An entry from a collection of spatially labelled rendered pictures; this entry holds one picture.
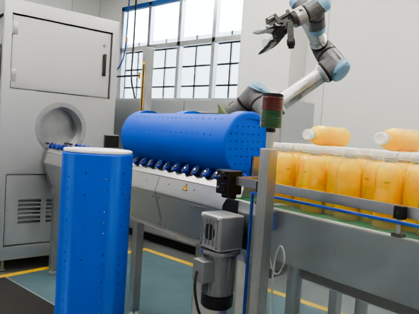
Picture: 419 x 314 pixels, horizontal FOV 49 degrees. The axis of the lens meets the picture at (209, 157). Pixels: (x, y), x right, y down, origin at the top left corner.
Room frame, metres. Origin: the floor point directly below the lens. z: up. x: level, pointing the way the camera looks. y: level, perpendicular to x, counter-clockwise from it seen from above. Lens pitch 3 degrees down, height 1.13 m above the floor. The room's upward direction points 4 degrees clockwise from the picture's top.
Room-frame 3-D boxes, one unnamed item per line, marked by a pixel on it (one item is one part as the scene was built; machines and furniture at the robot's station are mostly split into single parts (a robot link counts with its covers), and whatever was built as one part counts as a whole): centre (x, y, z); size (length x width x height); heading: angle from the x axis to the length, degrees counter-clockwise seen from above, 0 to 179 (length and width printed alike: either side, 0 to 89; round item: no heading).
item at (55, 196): (3.40, 1.12, 0.31); 0.06 x 0.06 x 0.63; 39
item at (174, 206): (2.68, 0.45, 0.79); 2.17 x 0.29 x 0.34; 39
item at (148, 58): (3.23, 0.47, 0.85); 0.06 x 0.06 x 1.70; 39
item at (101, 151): (1.89, 0.46, 1.03); 0.28 x 0.28 x 0.01
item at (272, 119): (1.34, -0.17, 1.18); 0.06 x 0.06 x 0.05
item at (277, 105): (1.34, -0.17, 1.23); 0.06 x 0.06 x 0.04
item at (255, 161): (1.86, -0.21, 0.99); 0.10 x 0.02 x 0.12; 129
